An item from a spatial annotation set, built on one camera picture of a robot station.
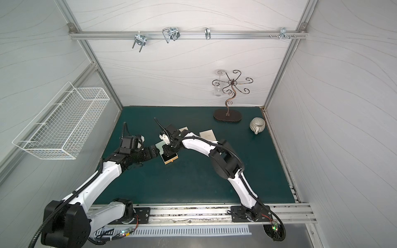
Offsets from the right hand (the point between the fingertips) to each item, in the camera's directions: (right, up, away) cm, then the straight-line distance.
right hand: (165, 151), depth 91 cm
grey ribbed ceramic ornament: (+61, +16, +17) cm, 66 cm away
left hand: (-5, 0, -6) cm, 8 cm away
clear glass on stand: (+33, +42, +13) cm, 55 cm away
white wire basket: (-42, +14, -22) cm, 49 cm away
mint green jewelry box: (+1, -5, -2) cm, 5 cm away
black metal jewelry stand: (+41, +22, +24) cm, 53 cm away
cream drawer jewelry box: (+26, +9, +10) cm, 29 cm away
